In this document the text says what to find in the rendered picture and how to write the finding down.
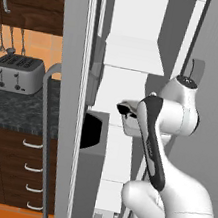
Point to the hanging metal ladle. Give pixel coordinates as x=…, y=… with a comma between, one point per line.
x=10, y=50

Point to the white freezer cabinet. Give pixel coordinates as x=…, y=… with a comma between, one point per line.
x=139, y=15

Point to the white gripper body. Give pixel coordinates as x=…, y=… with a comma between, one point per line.
x=132, y=127

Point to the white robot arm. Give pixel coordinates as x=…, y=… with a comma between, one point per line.
x=181, y=208

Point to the grey freezer door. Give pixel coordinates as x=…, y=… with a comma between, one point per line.
x=71, y=74

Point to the hanging metal fork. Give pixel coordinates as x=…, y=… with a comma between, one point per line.
x=22, y=45

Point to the white freezer rack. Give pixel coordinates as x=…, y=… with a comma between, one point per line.
x=134, y=54

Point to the silver four-slot toaster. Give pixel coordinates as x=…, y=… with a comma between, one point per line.
x=17, y=73

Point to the small grey door bin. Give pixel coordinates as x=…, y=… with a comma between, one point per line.
x=96, y=75

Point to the dark wood drawer cabinet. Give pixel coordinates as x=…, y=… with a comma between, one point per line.
x=0, y=163

